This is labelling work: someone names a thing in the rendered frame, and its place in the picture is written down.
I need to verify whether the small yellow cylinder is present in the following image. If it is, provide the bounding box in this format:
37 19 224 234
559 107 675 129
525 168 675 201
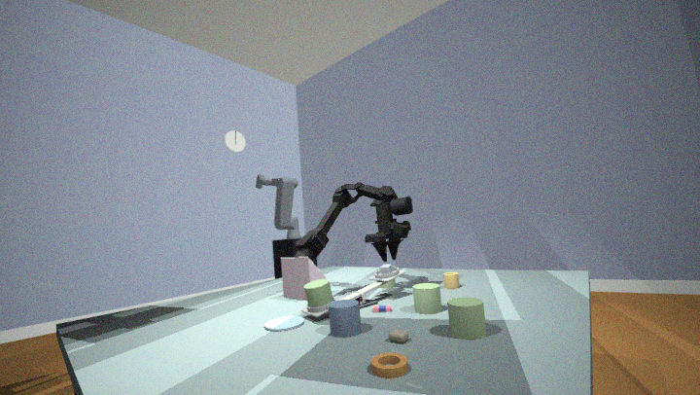
444 272 460 289

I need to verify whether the orange ring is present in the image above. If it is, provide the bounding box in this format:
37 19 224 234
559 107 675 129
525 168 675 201
370 352 408 378

